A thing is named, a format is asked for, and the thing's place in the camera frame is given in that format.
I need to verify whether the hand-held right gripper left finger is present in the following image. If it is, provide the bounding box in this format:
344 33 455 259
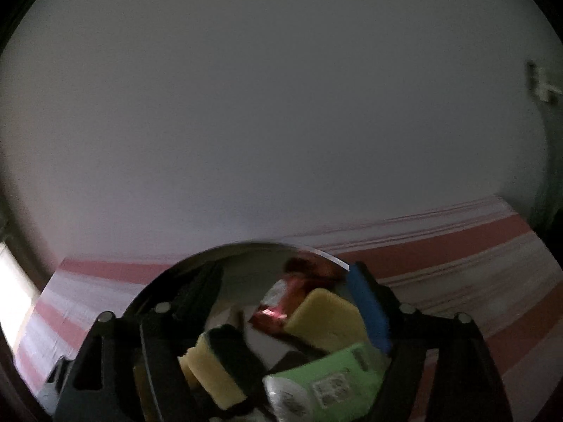
52 266 225 422

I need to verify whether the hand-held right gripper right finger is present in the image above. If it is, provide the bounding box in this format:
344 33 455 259
347 263 513 422

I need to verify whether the light green box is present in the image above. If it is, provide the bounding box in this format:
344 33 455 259
262 342 388 422

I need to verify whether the dark red snack packet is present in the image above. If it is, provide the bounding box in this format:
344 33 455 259
248 257 344 335

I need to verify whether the round blue cookie tin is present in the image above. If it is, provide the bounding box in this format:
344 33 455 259
118 241 392 422

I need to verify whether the red white striped tablecloth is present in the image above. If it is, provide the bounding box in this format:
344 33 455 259
15 196 563 422

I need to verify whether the wall outlet with plugs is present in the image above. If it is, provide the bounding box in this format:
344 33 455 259
525 59 563 104

